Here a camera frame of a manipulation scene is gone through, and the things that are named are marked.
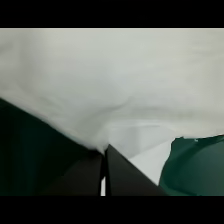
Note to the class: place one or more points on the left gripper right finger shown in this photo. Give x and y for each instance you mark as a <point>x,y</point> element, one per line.
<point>125,176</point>

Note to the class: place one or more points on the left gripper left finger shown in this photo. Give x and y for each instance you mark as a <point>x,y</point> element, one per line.
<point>85,180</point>

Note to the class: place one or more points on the white shirt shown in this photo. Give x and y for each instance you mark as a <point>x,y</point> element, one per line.
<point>110,76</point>

